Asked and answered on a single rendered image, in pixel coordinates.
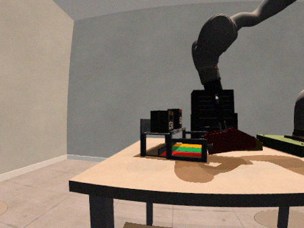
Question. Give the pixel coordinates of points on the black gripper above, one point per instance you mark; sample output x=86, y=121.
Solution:
x=213, y=88

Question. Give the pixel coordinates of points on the yellow bin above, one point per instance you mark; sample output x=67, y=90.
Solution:
x=259, y=146

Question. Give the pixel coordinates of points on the red bin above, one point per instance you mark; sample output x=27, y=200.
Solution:
x=229, y=141

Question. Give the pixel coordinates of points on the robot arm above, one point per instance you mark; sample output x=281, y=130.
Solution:
x=220, y=31

